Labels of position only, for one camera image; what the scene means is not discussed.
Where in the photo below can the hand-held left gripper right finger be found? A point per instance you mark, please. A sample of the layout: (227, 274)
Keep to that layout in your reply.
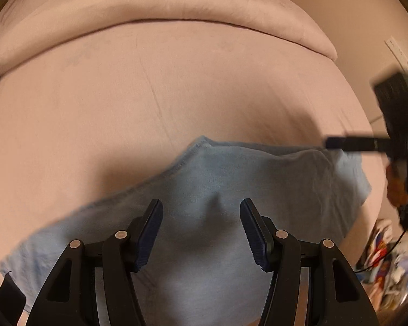
(254, 237)

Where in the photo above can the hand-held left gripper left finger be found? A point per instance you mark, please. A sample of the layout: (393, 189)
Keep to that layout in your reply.
(149, 234)

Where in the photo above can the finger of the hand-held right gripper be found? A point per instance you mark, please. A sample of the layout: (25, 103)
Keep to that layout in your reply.
(357, 144)

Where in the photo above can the light blue pants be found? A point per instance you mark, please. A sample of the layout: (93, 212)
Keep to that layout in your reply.
(197, 176)

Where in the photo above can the person's right hand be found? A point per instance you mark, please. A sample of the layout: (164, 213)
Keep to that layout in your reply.
(396, 186)

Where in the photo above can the colourful printed clutter pile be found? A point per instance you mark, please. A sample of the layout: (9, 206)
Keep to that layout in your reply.
(391, 278)

